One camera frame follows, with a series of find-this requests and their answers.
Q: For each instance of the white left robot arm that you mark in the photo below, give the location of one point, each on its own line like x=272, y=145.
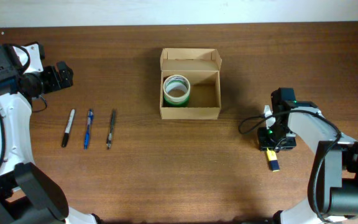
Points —
x=28, y=195

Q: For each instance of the blue pen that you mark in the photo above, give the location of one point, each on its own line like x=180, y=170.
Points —
x=90, y=117

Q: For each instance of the green tape roll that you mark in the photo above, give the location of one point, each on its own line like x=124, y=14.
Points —
x=176, y=102

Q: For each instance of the open cardboard box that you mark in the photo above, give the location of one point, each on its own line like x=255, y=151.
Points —
x=190, y=86

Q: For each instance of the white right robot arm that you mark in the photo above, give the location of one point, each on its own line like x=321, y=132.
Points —
x=333, y=185

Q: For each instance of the white tape roll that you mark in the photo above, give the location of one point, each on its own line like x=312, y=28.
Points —
x=176, y=88

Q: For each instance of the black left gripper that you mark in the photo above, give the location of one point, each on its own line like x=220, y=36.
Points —
x=55, y=79

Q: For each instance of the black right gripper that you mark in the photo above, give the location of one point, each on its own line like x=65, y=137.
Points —
x=277, y=144

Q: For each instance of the black pen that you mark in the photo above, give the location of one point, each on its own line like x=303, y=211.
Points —
x=111, y=129

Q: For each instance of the black white marker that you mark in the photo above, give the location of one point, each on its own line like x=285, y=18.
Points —
x=68, y=128

